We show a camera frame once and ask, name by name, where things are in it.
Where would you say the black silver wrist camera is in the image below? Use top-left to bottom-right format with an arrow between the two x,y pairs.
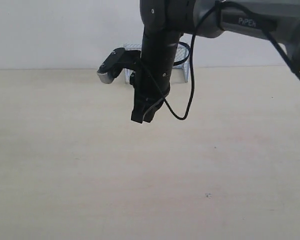
97,47 -> 141,84

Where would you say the black camera cable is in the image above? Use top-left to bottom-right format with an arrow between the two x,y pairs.
137,0 -> 300,120

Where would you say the light blue mini soccer goal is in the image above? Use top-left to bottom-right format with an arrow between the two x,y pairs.
122,41 -> 191,83

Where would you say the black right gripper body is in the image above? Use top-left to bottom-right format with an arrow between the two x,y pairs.
134,28 -> 182,102

